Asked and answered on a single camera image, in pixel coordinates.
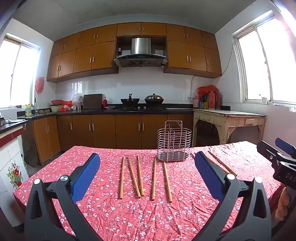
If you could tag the black kitchen countertop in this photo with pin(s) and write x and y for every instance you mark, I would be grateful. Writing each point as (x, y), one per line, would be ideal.
(92, 111)

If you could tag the person's right hand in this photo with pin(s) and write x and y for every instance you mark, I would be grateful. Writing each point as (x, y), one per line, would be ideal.
(283, 204)

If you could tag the yellow detergent bottle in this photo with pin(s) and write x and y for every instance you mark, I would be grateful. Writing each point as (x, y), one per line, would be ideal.
(28, 110)

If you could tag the green basin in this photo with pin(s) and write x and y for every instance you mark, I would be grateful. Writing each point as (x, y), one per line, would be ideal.
(55, 108)

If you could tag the wooden wall cabinets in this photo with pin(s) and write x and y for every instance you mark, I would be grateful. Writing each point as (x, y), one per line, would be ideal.
(92, 55)

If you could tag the red floral tablecloth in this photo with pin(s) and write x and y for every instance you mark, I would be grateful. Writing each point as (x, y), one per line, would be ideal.
(143, 220)

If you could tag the steel range hood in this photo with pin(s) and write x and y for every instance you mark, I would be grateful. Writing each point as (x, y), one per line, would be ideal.
(141, 46)

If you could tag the red label bottle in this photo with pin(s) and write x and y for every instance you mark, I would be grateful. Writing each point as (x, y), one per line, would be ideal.
(196, 103)

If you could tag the orange plastic bottle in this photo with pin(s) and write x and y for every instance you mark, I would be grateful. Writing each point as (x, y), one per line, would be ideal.
(211, 100)
(218, 100)

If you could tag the white floral tiled counter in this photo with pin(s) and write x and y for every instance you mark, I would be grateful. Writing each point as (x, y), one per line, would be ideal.
(11, 162)

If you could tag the small red bottle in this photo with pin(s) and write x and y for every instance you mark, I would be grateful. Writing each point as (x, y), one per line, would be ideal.
(105, 102)

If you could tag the wooden base cabinets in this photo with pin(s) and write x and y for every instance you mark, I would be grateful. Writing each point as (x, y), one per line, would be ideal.
(104, 129)

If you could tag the large sliding window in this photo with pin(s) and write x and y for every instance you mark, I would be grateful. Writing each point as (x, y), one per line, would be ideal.
(256, 69)

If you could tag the metal cup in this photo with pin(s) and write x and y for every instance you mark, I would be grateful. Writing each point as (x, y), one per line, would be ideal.
(80, 105)

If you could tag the red basin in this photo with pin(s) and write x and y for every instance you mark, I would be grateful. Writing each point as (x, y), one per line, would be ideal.
(56, 102)

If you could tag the wooden chopstick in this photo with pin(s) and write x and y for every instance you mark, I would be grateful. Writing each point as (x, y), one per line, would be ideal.
(167, 183)
(122, 178)
(153, 179)
(217, 161)
(133, 177)
(223, 162)
(140, 176)

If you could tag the dark cutting board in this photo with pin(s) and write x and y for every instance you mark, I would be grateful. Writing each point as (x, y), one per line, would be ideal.
(92, 101)

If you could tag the white cup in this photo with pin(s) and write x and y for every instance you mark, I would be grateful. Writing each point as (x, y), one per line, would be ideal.
(264, 100)

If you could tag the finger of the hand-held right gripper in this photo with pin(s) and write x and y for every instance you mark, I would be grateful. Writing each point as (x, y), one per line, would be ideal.
(266, 149)
(285, 144)

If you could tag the metal pot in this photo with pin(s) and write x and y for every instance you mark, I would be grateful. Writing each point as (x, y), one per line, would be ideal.
(2, 121)

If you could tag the black gas stove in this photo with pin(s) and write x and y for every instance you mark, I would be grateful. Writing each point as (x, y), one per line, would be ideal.
(142, 108)

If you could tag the dark lidded wok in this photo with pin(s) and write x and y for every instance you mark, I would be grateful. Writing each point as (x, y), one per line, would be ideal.
(154, 99)

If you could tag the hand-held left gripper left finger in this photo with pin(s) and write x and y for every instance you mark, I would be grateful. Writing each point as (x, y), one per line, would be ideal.
(85, 176)

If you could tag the white wall socket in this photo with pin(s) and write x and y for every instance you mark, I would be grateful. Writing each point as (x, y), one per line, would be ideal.
(189, 98)

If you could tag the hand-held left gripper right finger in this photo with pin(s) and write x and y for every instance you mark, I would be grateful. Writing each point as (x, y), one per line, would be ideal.
(208, 176)

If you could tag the hanging red bag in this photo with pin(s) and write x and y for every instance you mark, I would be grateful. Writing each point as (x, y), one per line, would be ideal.
(39, 85)

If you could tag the colourful small box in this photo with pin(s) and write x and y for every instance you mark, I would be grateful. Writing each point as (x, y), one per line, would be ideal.
(204, 105)

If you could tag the cream carved side table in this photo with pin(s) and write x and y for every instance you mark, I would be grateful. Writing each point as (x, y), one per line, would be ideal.
(231, 118)

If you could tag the red plastic bag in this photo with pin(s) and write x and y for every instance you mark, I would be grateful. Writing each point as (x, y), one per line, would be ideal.
(66, 103)

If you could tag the metal faucet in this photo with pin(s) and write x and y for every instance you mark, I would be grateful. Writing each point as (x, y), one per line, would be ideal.
(35, 106)

